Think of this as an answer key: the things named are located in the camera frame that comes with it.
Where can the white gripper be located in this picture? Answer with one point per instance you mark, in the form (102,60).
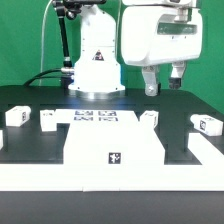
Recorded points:
(151,35)

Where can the white square tabletop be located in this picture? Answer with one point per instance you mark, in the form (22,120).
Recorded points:
(91,143)

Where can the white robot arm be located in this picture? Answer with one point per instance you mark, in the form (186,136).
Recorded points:
(97,74)

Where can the white sheet with tags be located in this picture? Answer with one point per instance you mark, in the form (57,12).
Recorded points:
(69,115)

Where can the white U-shaped obstacle fence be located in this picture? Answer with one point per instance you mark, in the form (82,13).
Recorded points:
(208,175)

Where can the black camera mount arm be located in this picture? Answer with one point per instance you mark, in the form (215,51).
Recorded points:
(70,9)

